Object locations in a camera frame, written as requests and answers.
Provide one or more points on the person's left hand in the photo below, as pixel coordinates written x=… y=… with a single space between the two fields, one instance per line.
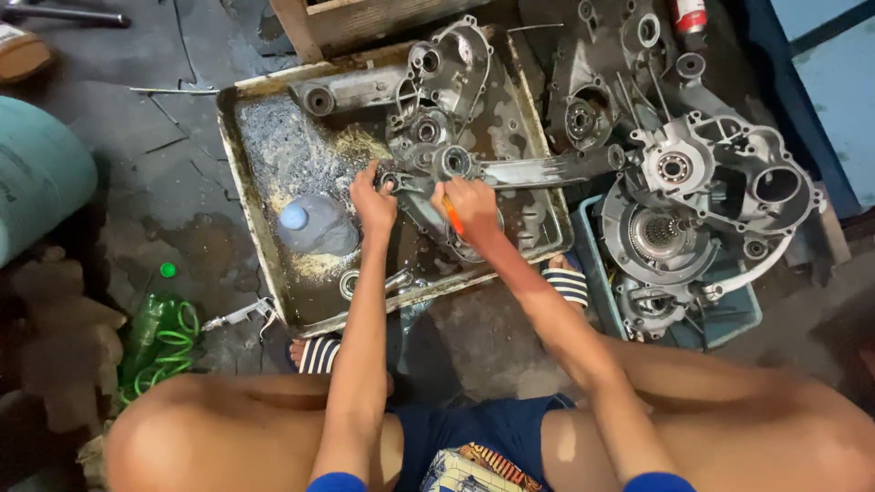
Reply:
x=372 y=208

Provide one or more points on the person's right hand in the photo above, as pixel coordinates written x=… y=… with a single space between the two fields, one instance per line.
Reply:
x=475 y=212

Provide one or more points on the orange brush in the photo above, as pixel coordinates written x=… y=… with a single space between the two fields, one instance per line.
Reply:
x=452 y=217

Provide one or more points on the long-armed grey engine crankcase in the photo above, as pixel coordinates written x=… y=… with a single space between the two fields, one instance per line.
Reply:
x=533 y=171

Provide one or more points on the clear bottle with blue cap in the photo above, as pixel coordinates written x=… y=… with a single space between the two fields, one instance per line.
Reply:
x=321 y=227

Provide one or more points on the small shiny metal part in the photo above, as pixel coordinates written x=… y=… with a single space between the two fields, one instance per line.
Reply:
x=398 y=280

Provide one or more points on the dirty metal wash tray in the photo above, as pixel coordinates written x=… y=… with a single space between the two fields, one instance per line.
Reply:
x=287 y=150

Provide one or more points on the striped right sandal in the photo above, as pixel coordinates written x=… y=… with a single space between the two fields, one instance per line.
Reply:
x=567 y=283

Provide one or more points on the striped sandal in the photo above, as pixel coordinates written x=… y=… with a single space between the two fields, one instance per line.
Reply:
x=320 y=355
x=567 y=283

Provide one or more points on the grey crankcase with open cover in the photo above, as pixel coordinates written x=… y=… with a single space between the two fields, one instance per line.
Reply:
x=437 y=75

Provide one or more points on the striped left sandal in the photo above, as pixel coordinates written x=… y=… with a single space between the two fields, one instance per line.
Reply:
x=320 y=355

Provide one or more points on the metal air blow gun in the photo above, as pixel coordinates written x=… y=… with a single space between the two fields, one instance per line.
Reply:
x=239 y=316

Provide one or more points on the dark greasy engine crankcase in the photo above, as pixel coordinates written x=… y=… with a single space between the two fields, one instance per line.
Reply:
x=595 y=89

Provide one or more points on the wooden crate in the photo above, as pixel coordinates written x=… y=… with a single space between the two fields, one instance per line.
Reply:
x=342 y=27

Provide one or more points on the small engine case half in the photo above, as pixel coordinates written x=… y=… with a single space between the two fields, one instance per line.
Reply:
x=649 y=307

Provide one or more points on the navy blue shorts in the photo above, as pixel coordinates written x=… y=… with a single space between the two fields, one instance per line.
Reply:
x=471 y=423

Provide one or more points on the green bottle cap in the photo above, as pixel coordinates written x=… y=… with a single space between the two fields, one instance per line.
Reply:
x=167 y=270

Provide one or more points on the thin metal rod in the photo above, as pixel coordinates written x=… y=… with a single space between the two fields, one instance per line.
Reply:
x=174 y=90

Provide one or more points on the large silver engine crankcase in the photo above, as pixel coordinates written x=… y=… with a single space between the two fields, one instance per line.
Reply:
x=711 y=184

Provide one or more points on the printed shirt with blue sleeves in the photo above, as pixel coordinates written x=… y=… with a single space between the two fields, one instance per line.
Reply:
x=478 y=471

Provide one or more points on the green plastic bottle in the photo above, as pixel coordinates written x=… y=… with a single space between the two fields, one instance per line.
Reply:
x=143 y=335

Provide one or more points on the blue plastic basket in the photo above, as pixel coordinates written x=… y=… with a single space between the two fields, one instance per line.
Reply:
x=731 y=318

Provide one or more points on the red spray can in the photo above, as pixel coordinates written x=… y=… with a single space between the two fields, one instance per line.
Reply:
x=689 y=15

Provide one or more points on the heap of brown rubble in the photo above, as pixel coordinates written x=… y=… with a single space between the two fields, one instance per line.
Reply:
x=65 y=341

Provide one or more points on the teal gas cylinder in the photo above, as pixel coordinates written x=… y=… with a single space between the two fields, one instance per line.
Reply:
x=37 y=174

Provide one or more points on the dark metal pipe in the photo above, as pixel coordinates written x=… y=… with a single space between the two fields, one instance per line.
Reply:
x=65 y=15

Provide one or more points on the brown cardboard roll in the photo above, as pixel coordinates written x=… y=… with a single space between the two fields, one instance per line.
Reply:
x=20 y=56

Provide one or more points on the blue door frame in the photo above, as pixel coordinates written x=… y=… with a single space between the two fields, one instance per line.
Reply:
x=772 y=102

